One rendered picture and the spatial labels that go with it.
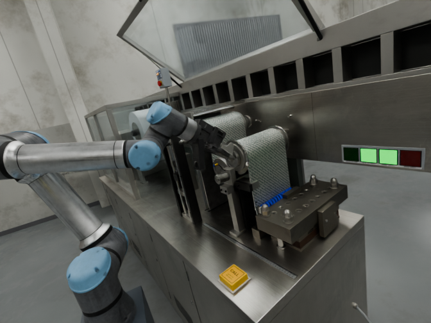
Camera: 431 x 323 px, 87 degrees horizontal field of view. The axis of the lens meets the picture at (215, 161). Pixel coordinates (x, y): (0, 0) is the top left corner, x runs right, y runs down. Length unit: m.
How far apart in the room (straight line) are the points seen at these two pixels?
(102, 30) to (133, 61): 0.67
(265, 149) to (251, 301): 0.54
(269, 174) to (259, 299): 0.47
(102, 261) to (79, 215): 0.18
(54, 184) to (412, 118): 1.12
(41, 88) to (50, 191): 4.13
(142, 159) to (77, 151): 0.16
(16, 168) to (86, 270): 0.32
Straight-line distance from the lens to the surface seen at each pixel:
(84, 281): 0.78
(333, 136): 1.04
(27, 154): 0.71
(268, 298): 0.81
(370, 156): 1.00
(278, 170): 1.04
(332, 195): 1.04
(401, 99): 0.94
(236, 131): 1.17
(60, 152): 0.67
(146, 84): 4.84
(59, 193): 0.86
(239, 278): 0.84
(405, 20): 0.93
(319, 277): 0.96
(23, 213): 5.29
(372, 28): 0.96
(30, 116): 4.95
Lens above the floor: 1.50
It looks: 15 degrees down
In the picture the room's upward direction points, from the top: 12 degrees counter-clockwise
